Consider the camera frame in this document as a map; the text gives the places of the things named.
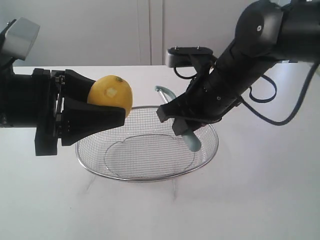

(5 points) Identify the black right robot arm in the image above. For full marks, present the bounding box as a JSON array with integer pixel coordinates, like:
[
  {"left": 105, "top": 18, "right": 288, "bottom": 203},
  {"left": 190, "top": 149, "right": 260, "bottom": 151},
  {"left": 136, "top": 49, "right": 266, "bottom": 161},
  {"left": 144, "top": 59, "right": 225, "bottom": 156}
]
[{"left": 156, "top": 0, "right": 320, "bottom": 136}]

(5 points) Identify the yellow lemon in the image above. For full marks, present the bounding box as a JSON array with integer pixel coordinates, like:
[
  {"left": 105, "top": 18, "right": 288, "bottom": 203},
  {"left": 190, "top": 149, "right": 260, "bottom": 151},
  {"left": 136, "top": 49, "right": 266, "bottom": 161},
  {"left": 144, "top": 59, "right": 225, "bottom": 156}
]
[{"left": 87, "top": 75, "right": 133, "bottom": 118}]

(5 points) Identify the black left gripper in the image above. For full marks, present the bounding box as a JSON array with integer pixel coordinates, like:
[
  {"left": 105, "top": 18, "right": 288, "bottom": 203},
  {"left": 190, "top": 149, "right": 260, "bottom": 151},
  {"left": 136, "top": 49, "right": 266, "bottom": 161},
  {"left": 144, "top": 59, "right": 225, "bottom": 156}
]
[{"left": 32, "top": 68, "right": 125, "bottom": 157}]

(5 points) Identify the teal handled vegetable peeler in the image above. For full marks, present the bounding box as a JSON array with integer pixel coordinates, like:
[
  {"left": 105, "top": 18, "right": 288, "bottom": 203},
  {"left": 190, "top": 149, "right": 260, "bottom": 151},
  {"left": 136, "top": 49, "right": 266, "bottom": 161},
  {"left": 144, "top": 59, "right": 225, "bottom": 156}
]
[{"left": 154, "top": 85, "right": 202, "bottom": 152}]

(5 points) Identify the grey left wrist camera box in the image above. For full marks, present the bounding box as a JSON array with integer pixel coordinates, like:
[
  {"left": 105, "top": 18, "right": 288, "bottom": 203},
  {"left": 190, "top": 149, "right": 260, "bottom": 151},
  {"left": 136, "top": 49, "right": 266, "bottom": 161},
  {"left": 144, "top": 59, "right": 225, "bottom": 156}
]
[{"left": 0, "top": 17, "right": 40, "bottom": 61}]

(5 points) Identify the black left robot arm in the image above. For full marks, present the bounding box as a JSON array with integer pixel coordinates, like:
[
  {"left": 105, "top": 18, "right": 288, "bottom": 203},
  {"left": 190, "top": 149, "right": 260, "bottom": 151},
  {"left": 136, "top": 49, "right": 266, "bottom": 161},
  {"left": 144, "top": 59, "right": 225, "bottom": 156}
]
[{"left": 0, "top": 58, "right": 125, "bottom": 156}]

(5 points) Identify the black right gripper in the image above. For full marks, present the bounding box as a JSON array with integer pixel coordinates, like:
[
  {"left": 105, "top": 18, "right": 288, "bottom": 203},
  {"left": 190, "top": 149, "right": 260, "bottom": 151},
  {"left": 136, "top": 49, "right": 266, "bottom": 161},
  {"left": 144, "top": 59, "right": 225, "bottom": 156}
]
[{"left": 156, "top": 72, "right": 244, "bottom": 136}]

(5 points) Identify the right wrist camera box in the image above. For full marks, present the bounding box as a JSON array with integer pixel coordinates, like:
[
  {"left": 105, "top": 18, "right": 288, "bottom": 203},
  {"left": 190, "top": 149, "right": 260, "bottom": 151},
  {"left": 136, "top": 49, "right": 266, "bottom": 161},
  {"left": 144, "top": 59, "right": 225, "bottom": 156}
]
[{"left": 165, "top": 46, "right": 213, "bottom": 68}]

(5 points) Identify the oval metal wire basket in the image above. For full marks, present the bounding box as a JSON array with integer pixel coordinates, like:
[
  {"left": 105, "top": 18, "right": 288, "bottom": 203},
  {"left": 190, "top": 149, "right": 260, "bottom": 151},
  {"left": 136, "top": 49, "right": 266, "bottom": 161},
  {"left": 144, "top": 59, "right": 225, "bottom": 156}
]
[{"left": 75, "top": 106, "right": 219, "bottom": 183}]

